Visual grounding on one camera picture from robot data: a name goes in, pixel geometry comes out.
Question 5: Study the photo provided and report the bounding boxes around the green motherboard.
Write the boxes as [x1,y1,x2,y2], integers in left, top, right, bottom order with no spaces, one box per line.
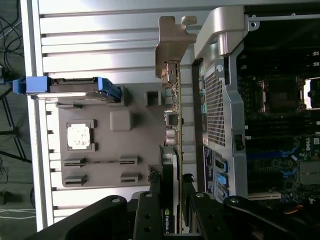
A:
[236,49,320,210]

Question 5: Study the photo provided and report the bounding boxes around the blue expansion slot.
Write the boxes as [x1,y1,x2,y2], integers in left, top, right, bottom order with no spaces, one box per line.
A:
[246,146,300,162]

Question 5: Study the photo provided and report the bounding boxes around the silver CPU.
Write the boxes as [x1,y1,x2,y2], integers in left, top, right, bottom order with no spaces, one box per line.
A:
[66,121,92,151]

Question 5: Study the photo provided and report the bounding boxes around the grey parts rack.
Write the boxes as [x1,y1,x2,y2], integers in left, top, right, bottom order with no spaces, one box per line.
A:
[55,84,198,194]

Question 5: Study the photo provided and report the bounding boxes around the black tripod stand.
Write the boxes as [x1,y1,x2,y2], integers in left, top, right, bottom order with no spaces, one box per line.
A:
[0,96,33,165]

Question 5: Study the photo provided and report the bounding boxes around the CPU socket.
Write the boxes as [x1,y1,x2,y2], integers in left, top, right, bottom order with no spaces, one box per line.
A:
[256,76,308,115]

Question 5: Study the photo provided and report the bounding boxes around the silver socket cover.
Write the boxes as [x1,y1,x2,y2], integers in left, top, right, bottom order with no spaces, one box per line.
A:
[304,77,320,110]

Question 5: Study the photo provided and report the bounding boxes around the hard disk in blue carrier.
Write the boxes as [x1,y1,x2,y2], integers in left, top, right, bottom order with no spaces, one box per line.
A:
[11,76,123,104]

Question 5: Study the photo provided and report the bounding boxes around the open black PC case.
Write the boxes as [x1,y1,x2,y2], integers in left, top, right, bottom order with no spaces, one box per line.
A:
[191,5,320,218]

